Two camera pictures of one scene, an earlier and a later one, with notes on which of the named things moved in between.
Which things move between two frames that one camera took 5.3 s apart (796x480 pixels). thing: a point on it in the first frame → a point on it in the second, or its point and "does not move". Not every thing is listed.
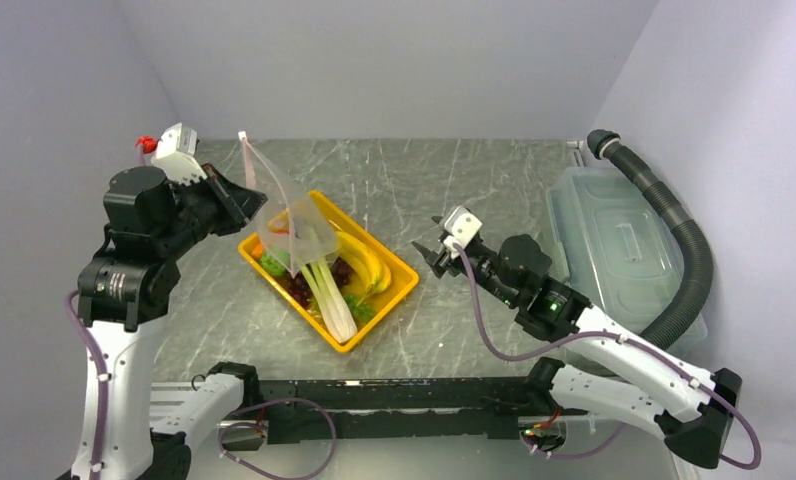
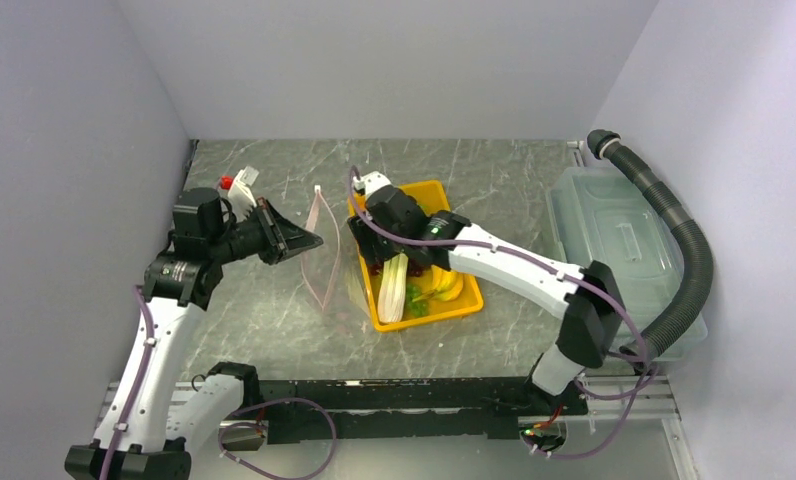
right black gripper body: [482, 261] → [375, 245]
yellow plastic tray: [341, 296] → [466, 303]
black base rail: [398, 408] does not move
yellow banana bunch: [369, 264] → [445, 284]
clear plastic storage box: [622, 249] does not move
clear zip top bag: [292, 228] → [320, 266]
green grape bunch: [363, 311] → [418, 308]
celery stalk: [334, 308] → [392, 293]
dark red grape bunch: [299, 290] → [416, 267]
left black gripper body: [205, 206] → [254, 235]
